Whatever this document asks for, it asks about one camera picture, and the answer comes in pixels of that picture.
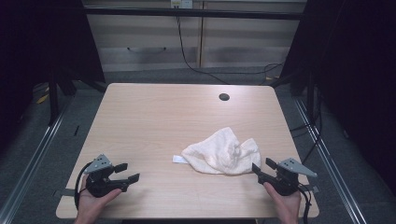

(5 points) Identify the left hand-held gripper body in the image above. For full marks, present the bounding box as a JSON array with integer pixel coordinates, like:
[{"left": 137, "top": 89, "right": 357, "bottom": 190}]
[{"left": 83, "top": 153, "right": 129, "bottom": 199}]

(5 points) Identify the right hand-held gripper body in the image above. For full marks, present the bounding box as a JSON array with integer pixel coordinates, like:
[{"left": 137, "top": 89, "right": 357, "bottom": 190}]
[{"left": 258, "top": 157, "right": 318, "bottom": 197}]

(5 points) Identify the white towel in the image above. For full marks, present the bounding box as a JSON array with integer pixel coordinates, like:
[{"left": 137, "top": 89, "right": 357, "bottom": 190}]
[{"left": 172, "top": 126, "right": 262, "bottom": 176}]

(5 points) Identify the person's left hand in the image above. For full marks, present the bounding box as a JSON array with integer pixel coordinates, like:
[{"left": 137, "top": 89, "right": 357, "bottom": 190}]
[{"left": 74, "top": 175, "right": 123, "bottom": 224}]

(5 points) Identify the person's right hand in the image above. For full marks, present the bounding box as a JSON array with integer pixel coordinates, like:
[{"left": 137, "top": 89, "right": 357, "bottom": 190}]
[{"left": 262, "top": 181, "right": 303, "bottom": 224}]

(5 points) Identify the black metal stand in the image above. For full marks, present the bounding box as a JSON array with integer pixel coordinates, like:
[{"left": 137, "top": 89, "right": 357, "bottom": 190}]
[{"left": 47, "top": 71, "right": 108, "bottom": 127}]

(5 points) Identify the yellow floor tape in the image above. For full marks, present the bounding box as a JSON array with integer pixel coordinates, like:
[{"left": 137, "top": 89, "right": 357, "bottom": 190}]
[{"left": 35, "top": 92, "right": 50, "bottom": 105}]

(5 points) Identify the black curtain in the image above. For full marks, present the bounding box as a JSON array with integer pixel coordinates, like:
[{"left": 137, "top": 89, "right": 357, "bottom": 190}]
[
  {"left": 279, "top": 0, "right": 396, "bottom": 197},
  {"left": 0, "top": 0, "right": 106, "bottom": 157}
]

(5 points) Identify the black horizontal metal bar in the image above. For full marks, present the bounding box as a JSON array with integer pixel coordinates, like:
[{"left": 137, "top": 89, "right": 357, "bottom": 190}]
[{"left": 83, "top": 7, "right": 307, "bottom": 21}]

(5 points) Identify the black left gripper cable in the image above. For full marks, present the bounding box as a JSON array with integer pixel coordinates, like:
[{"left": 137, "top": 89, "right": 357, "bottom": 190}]
[{"left": 74, "top": 161, "right": 93, "bottom": 210}]

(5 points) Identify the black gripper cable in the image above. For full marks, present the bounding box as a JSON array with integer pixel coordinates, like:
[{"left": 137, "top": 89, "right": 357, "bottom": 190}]
[
  {"left": 297, "top": 182, "right": 313, "bottom": 224},
  {"left": 74, "top": 161, "right": 93, "bottom": 210}
]

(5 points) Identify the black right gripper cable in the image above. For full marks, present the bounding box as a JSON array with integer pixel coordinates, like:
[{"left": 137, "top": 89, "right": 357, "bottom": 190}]
[{"left": 297, "top": 182, "right": 313, "bottom": 224}]

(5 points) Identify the metal floor rail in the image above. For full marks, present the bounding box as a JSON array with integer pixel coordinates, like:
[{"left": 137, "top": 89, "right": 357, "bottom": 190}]
[
  {"left": 292, "top": 96, "right": 370, "bottom": 224},
  {"left": 0, "top": 102, "right": 74, "bottom": 224}
]

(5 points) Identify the long black floor cable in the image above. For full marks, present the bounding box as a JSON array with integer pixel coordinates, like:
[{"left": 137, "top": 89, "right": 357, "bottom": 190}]
[{"left": 176, "top": 6, "right": 285, "bottom": 86}]

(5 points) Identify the white wall socket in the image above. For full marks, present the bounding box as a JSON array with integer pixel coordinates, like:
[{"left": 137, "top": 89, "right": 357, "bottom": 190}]
[{"left": 170, "top": 0, "right": 194, "bottom": 9}]

